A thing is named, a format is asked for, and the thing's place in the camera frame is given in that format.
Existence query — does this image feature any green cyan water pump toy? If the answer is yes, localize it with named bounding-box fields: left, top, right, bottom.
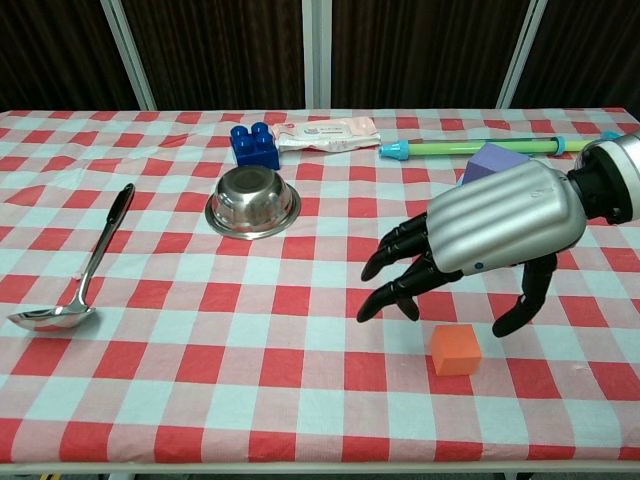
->
left=378, top=129, right=626, bottom=161

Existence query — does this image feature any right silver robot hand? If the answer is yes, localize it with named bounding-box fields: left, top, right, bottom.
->
left=356, top=158, right=588, bottom=339

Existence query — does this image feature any stainless steel bowl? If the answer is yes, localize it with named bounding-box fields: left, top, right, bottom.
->
left=204, top=166, right=303, bottom=241

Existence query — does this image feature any red white checkered tablecloth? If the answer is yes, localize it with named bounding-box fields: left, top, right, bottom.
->
left=0, top=107, right=640, bottom=465

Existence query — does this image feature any pink wet wipes pack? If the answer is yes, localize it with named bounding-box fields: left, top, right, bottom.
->
left=269, top=116, right=382, bottom=153

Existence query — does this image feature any steel ladle black handle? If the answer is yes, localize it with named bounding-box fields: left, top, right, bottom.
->
left=6, top=182, right=137, bottom=332

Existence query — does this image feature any medium purple cube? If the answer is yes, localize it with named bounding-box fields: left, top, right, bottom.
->
left=462, top=142, right=532, bottom=188

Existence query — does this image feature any dark brown partition panel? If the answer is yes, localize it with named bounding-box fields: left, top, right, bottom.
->
left=509, top=0, right=640, bottom=112
left=121, top=0, right=307, bottom=112
left=0, top=0, right=140, bottom=114
left=329, top=0, right=535, bottom=111

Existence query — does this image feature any blue toy building brick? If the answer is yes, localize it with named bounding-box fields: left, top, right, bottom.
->
left=229, top=121, right=281, bottom=171

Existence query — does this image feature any small orange cube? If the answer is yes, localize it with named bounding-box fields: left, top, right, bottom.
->
left=429, top=323, right=483, bottom=377

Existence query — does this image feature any white partition frame post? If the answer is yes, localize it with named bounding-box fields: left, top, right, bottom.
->
left=301, top=0, right=334, bottom=111
left=98, top=0, right=158, bottom=112
left=495, top=0, right=549, bottom=109

